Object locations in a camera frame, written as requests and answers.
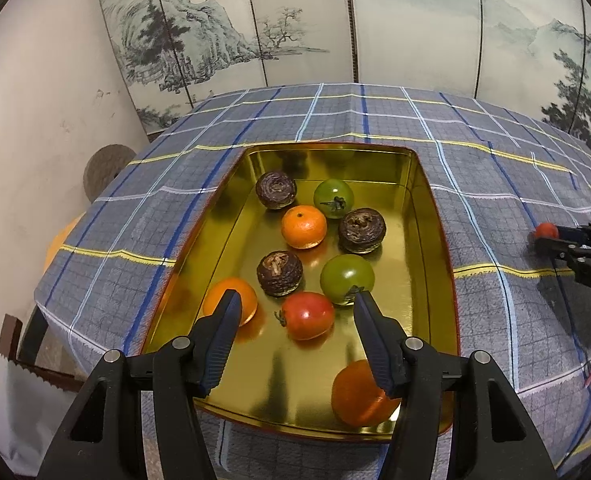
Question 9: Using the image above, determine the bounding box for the brown round cushion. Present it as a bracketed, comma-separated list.
[82, 144, 137, 204]

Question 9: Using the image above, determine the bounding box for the orange round object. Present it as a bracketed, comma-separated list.
[42, 212, 86, 273]

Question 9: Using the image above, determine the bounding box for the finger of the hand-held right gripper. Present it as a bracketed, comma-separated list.
[533, 237, 591, 262]
[555, 221, 591, 246]

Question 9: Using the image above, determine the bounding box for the painted folding screen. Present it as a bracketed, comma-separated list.
[95, 0, 591, 181]

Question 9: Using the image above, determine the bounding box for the red tin box gold inside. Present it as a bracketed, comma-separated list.
[140, 142, 460, 443]

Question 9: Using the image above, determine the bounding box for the brown wrinkled fruit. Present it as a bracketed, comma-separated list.
[255, 171, 297, 209]
[256, 251, 305, 297]
[338, 208, 387, 254]

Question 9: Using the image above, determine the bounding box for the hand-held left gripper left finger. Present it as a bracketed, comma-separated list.
[36, 289, 243, 480]

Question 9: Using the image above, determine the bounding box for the white paper bag brown edge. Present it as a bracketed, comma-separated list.
[0, 314, 83, 466]

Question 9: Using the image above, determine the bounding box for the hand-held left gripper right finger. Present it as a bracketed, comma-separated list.
[353, 290, 559, 480]

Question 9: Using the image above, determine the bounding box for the green tomato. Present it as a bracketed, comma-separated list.
[314, 179, 355, 219]
[320, 254, 376, 306]

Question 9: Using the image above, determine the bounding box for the orange mandarin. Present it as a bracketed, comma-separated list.
[281, 206, 327, 250]
[202, 277, 258, 327]
[331, 360, 402, 428]

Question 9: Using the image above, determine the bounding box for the blue plaid tablecloth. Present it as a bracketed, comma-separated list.
[34, 81, 591, 480]

